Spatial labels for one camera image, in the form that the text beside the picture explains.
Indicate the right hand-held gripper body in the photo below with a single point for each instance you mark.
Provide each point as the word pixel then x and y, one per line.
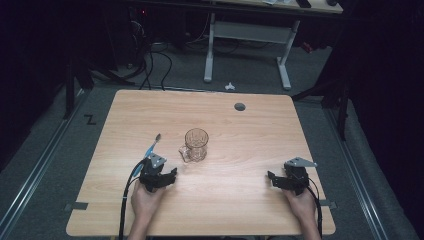
pixel 296 176

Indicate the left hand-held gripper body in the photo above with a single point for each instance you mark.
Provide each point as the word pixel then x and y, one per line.
pixel 150 175

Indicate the blue toothbrush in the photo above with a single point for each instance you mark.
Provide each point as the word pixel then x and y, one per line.
pixel 150 149

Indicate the clear glass mug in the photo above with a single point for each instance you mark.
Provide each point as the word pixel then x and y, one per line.
pixel 196 144

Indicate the person's left hand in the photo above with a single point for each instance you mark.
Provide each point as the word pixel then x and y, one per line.
pixel 145 203

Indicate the person's right hand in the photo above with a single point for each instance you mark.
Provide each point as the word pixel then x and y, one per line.
pixel 301 205

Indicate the grey tape strip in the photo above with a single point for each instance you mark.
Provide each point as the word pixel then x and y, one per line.
pixel 328 203
pixel 77 206

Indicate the black metal stand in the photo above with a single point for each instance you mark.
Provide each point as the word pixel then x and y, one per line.
pixel 70 86
pixel 341 110

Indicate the small white floor object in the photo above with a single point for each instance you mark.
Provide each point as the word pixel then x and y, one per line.
pixel 229 87

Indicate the desk with white legs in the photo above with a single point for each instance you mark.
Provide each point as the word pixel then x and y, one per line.
pixel 248 32

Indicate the black item on desk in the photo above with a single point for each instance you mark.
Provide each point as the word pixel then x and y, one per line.
pixel 303 3

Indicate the metal floor rail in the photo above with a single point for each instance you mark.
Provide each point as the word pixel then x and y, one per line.
pixel 358 180
pixel 36 173

